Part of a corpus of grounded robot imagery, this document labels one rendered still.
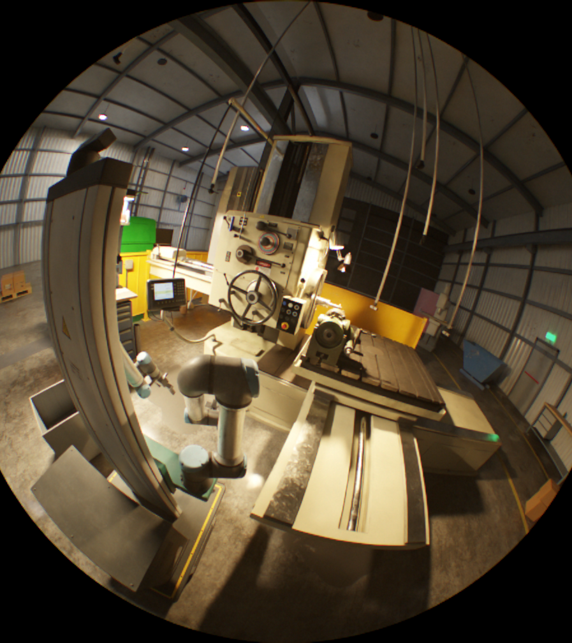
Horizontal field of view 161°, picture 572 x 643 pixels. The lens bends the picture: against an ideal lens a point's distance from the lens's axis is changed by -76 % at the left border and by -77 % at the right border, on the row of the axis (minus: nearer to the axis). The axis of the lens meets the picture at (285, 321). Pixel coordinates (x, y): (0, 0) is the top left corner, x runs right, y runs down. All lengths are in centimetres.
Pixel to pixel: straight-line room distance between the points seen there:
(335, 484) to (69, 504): 121
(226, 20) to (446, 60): 596
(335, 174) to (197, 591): 354
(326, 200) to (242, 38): 775
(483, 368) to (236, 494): 650
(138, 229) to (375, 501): 540
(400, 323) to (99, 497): 428
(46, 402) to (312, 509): 197
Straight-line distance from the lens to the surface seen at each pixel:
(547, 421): 650
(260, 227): 152
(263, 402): 206
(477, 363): 690
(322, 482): 116
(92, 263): 35
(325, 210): 216
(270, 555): 171
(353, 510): 117
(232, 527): 170
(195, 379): 56
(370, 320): 396
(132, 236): 497
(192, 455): 84
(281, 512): 100
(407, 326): 412
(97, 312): 38
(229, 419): 65
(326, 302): 180
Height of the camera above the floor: 168
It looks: 20 degrees down
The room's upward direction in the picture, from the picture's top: 15 degrees clockwise
